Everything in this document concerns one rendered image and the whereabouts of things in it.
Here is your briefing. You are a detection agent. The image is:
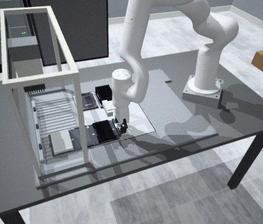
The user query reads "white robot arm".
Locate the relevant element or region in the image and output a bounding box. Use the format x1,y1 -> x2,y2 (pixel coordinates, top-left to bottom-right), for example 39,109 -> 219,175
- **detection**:
102,0 -> 239,117

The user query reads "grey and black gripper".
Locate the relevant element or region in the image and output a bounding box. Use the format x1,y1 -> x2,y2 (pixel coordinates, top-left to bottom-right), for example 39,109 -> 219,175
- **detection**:
114,106 -> 130,134

